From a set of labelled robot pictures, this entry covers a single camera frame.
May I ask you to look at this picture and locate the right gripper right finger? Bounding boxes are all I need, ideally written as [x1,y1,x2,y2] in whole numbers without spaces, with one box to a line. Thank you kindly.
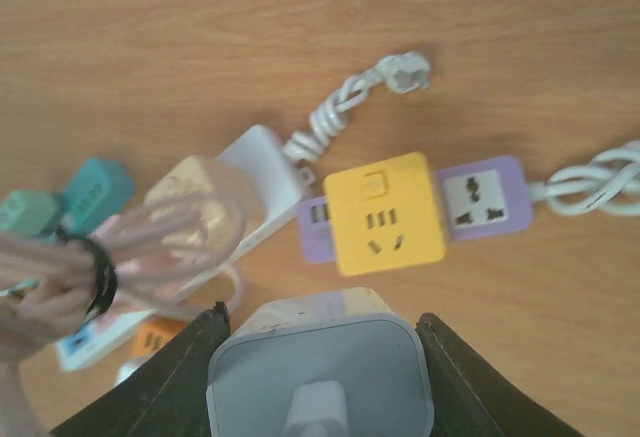
[416,313,582,437]

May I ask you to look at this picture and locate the green wall charger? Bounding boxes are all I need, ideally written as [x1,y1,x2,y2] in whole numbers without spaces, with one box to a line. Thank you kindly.
[1,190,64,237]

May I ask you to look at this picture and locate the yellow cube socket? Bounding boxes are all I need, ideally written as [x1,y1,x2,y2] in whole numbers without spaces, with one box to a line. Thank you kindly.
[324,152,448,277]

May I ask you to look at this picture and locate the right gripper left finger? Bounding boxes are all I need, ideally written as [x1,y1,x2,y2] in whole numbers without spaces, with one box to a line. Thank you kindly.
[52,302,230,437]

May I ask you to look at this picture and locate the beige cube socket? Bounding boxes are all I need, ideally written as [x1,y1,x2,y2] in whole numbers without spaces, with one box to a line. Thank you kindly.
[144,155,267,251]

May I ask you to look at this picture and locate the long white power strip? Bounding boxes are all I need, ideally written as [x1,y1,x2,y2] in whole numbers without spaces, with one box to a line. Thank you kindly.
[54,50,434,373]

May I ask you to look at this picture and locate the orange power strip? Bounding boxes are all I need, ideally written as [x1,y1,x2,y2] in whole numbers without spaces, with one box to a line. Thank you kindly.
[132,318,186,358]

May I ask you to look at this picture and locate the teal power strip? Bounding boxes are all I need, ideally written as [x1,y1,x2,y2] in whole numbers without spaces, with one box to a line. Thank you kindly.
[44,157,135,241]

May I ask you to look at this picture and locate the purple power strip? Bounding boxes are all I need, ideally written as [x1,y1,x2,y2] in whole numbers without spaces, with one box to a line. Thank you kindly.
[297,155,533,264]

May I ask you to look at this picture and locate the white wall charger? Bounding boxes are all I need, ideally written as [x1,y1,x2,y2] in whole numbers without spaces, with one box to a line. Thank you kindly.
[206,287,435,436]

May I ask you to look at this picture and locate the purple strip white cord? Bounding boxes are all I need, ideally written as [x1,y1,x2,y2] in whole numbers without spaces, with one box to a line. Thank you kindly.
[529,139,640,218]

